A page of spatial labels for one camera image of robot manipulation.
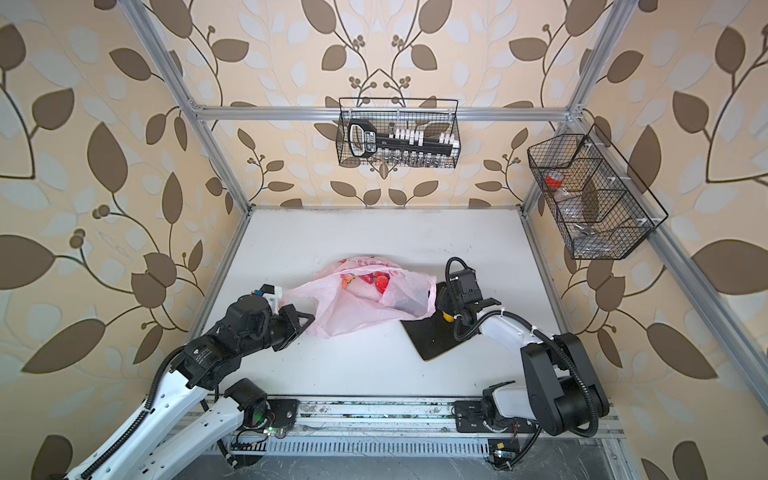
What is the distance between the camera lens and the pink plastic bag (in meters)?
0.77

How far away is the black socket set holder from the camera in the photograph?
833 millimetres

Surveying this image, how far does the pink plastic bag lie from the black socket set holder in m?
0.33
